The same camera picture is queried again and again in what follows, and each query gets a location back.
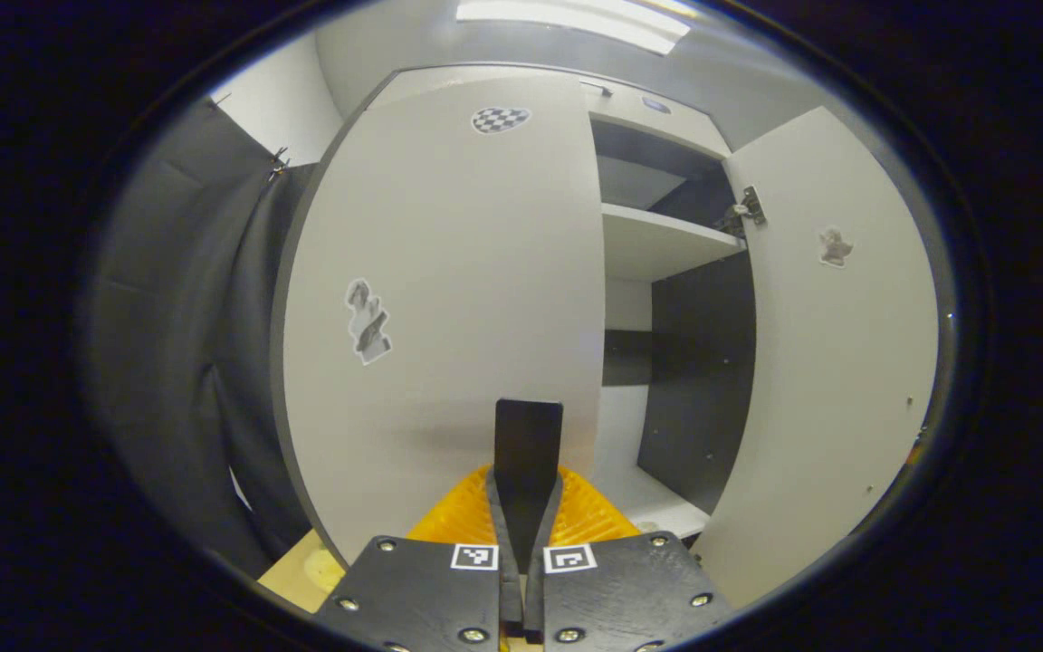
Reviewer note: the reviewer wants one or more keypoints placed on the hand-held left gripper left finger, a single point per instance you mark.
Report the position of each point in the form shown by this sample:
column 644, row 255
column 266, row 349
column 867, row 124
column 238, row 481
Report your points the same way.
column 422, row 589

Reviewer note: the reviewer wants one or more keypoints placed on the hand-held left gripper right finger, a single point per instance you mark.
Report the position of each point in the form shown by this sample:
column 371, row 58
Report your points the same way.
column 630, row 589

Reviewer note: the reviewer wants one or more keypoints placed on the grey double-door shoe cabinet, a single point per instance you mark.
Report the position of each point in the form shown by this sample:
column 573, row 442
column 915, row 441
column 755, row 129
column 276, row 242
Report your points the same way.
column 698, row 362

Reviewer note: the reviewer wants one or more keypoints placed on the grey cabinet door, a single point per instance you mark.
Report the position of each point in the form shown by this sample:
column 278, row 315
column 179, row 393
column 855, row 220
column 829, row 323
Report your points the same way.
column 467, row 290
column 838, row 380

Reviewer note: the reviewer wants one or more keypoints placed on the white cabinet shelf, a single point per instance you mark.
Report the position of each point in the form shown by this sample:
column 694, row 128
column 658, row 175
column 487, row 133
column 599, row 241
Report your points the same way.
column 657, row 503
column 666, row 243

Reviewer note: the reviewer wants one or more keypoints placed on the grey cabinet drawer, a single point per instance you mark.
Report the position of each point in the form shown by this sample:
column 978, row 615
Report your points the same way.
column 657, row 122

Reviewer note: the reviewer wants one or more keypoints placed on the yellow plush toy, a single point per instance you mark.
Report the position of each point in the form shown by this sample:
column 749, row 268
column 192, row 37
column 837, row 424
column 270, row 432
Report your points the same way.
column 322, row 569

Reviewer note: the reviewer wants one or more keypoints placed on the black backdrop cloth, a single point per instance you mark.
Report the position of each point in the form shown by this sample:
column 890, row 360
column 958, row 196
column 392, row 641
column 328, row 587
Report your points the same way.
column 177, row 344

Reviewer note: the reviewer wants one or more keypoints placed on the black backdrop clip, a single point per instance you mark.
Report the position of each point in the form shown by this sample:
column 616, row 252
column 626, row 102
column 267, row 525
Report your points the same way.
column 279, row 163
column 218, row 98

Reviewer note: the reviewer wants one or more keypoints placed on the long ceiling light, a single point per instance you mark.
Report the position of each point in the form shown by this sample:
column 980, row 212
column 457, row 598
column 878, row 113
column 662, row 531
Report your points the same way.
column 576, row 20

